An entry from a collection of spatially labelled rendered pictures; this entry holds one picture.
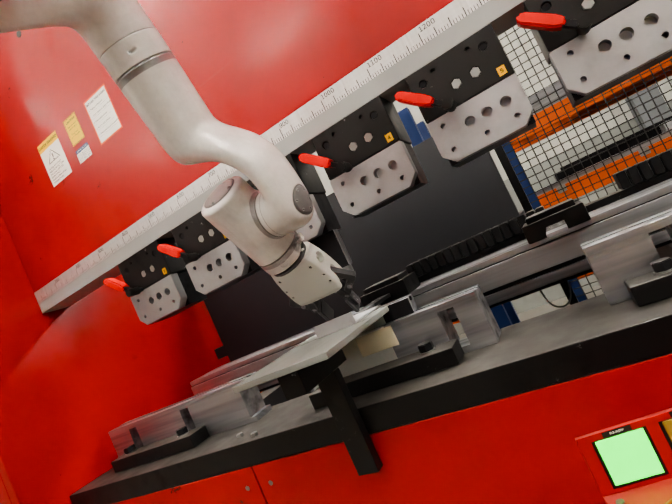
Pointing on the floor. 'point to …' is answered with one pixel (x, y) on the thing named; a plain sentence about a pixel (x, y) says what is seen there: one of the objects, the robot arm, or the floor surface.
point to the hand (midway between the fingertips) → (339, 306)
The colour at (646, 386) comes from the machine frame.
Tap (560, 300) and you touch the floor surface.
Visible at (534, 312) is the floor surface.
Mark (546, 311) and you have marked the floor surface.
